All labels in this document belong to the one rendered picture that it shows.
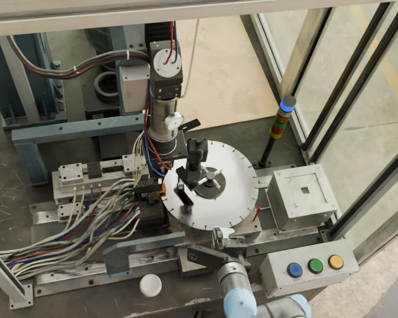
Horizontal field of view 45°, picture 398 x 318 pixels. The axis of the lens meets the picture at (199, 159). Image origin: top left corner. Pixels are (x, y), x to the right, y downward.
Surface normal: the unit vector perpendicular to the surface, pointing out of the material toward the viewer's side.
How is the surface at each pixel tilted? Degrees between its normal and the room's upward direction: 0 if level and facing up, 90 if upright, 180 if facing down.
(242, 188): 0
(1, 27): 90
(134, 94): 90
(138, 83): 90
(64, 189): 90
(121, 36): 59
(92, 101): 0
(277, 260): 0
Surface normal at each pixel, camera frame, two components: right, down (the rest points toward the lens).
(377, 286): 0.10, -0.50
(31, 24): 0.21, 0.85
